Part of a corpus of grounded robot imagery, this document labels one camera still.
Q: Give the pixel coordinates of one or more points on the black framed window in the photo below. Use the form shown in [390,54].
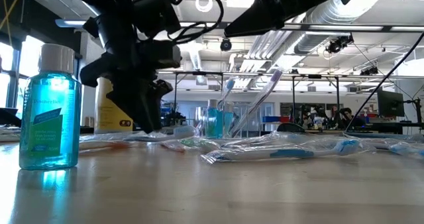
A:
[6,58]

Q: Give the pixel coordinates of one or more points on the silver ventilation duct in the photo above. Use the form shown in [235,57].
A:
[331,15]

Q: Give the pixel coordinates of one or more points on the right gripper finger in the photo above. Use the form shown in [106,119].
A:
[255,18]

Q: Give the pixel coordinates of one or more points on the black aluminium table frame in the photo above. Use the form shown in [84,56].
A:
[87,130]

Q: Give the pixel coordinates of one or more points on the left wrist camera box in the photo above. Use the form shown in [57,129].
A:
[155,8]

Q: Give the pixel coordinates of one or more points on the black ceiling camera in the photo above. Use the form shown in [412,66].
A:
[226,45]

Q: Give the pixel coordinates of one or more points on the black computer monitor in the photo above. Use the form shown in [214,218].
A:
[391,103]

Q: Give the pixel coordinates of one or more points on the blue storage bin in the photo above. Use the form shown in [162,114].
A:
[273,119]

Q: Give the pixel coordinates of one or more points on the red white toothbrush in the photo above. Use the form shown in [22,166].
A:
[175,146]

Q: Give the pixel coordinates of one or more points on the black ceiling camera rig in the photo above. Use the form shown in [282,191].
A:
[338,45]
[370,71]

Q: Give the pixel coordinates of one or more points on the purple white toothbrush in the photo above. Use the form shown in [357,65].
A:
[265,91]

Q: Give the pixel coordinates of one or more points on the clear plastic cup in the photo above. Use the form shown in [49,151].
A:
[185,131]

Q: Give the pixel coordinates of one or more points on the clear acrylic box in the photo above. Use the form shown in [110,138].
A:
[238,111]

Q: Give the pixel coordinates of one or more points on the yellow wipes canister white lid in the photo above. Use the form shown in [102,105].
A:
[106,118]

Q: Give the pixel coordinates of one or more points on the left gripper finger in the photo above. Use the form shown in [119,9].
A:
[162,89]
[136,101]

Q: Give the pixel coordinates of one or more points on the ceiling light strip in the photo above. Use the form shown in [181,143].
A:
[69,22]
[205,24]
[344,27]

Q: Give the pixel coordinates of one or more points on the green white toothbrush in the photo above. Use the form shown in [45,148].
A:
[202,144]

